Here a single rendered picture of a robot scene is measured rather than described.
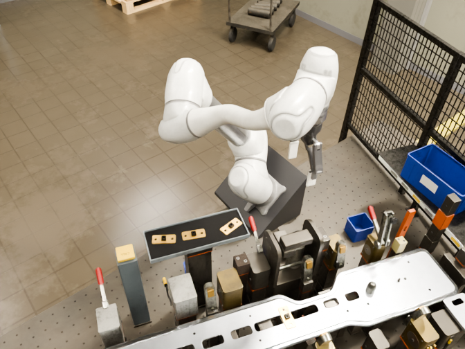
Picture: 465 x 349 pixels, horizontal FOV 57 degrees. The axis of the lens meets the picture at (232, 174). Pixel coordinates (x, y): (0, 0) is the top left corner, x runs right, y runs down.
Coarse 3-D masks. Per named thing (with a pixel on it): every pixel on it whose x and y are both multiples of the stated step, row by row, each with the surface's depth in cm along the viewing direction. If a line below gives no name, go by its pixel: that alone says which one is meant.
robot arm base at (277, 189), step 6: (276, 186) 211; (282, 186) 210; (276, 192) 210; (282, 192) 210; (270, 198) 208; (276, 198) 210; (246, 204) 216; (252, 204) 214; (258, 204) 210; (264, 204) 210; (270, 204) 211; (246, 210) 215; (258, 210) 214; (264, 210) 211
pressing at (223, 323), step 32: (416, 256) 170; (352, 288) 159; (384, 288) 159; (416, 288) 160; (448, 288) 160; (224, 320) 149; (256, 320) 149; (320, 320) 149; (352, 320) 150; (384, 320) 150
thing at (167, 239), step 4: (152, 236) 154; (156, 236) 154; (160, 236) 154; (164, 236) 153; (168, 236) 154; (172, 236) 154; (152, 240) 153; (156, 240) 153; (160, 240) 153; (164, 240) 153; (168, 240) 153; (172, 240) 153
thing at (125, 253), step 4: (128, 244) 152; (116, 248) 150; (120, 248) 150; (124, 248) 150; (128, 248) 150; (132, 248) 150; (116, 252) 149; (120, 252) 149; (124, 252) 149; (128, 252) 149; (132, 252) 149; (120, 256) 148; (124, 256) 148; (128, 256) 148; (132, 256) 148; (120, 260) 147; (124, 260) 147
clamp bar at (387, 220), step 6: (390, 210) 159; (384, 216) 158; (390, 216) 157; (384, 222) 159; (390, 222) 156; (384, 228) 160; (390, 228) 162; (384, 234) 164; (378, 240) 166; (384, 240) 167
